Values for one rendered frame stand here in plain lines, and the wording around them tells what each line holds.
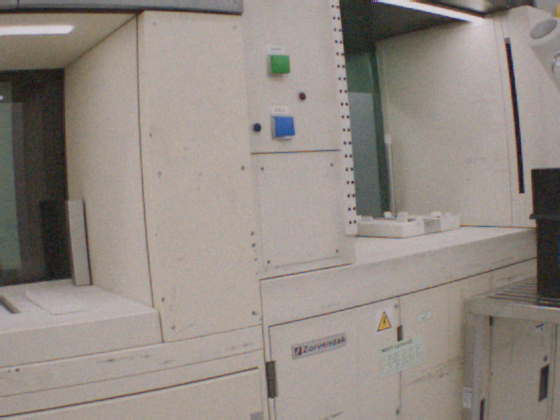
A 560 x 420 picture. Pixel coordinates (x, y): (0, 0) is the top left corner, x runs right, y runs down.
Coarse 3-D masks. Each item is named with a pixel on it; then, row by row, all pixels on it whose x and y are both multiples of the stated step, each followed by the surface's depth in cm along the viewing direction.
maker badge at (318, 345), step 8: (328, 336) 106; (336, 336) 107; (344, 336) 108; (296, 344) 102; (304, 344) 103; (312, 344) 104; (320, 344) 105; (328, 344) 106; (336, 344) 107; (344, 344) 108; (296, 352) 102; (304, 352) 103; (312, 352) 104
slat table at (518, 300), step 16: (496, 288) 130; (512, 288) 128; (528, 288) 125; (464, 304) 124; (480, 304) 120; (496, 304) 117; (512, 304) 113; (528, 304) 111; (544, 304) 109; (464, 320) 124; (480, 320) 123; (528, 320) 110; (544, 320) 107; (464, 336) 124; (480, 336) 123; (464, 352) 124; (480, 352) 123; (464, 368) 124; (480, 368) 123; (464, 384) 124; (480, 384) 124; (464, 416) 124
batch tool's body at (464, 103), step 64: (256, 0) 99; (320, 0) 106; (448, 0) 133; (512, 0) 140; (256, 64) 99; (320, 64) 106; (384, 64) 178; (448, 64) 159; (512, 64) 142; (320, 128) 106; (384, 128) 181; (448, 128) 162; (512, 128) 144; (256, 192) 99; (320, 192) 106; (384, 192) 182; (448, 192) 164; (512, 192) 146; (320, 256) 106; (384, 256) 117; (448, 256) 124; (512, 256) 137; (320, 320) 105; (384, 320) 114; (448, 320) 124; (512, 320) 138; (320, 384) 106; (384, 384) 114; (448, 384) 125; (512, 384) 139
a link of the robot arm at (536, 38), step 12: (540, 24) 102; (552, 24) 98; (528, 36) 102; (540, 36) 99; (552, 36) 97; (540, 48) 99; (552, 48) 98; (540, 60) 102; (552, 60) 99; (552, 72) 100
